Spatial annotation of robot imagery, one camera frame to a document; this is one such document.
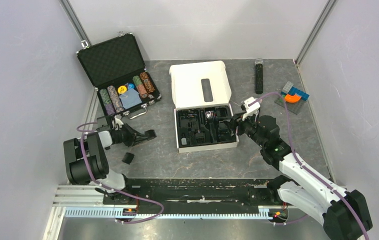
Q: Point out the white clipper kit box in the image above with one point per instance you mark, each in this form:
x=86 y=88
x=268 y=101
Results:
x=197 y=88

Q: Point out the black poker chip case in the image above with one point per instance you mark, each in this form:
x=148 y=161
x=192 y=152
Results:
x=114 y=62

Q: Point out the aluminium frame rail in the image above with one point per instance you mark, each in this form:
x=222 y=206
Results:
x=73 y=201

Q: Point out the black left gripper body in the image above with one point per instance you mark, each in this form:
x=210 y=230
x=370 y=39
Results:
x=125 y=135

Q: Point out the silver clipper blade head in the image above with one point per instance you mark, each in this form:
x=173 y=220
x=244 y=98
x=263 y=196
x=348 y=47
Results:
x=210 y=115

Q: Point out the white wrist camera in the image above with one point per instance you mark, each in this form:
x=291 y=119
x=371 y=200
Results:
x=117 y=123
x=251 y=107

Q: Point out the colourful building block set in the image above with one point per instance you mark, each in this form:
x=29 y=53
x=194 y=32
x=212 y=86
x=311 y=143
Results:
x=293 y=97

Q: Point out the black comb in tray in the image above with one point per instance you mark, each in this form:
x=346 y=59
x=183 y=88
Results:
x=200 y=137

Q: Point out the small white oil bottle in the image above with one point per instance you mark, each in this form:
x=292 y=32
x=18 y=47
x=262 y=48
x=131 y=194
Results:
x=184 y=141

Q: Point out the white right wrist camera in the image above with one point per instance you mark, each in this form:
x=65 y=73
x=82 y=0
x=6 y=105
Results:
x=251 y=107

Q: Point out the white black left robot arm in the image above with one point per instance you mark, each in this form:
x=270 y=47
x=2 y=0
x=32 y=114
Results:
x=85 y=158

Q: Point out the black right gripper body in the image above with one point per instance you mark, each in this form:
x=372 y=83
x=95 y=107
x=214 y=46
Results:
x=248 y=126

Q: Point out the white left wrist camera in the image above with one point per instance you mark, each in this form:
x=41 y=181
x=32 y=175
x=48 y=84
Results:
x=117 y=123

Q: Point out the black glitter tube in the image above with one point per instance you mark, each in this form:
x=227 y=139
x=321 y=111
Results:
x=258 y=72

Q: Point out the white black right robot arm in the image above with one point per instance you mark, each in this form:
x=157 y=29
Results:
x=343 y=214

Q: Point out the black clipper comb guard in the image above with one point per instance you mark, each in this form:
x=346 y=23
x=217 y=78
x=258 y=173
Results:
x=128 y=158

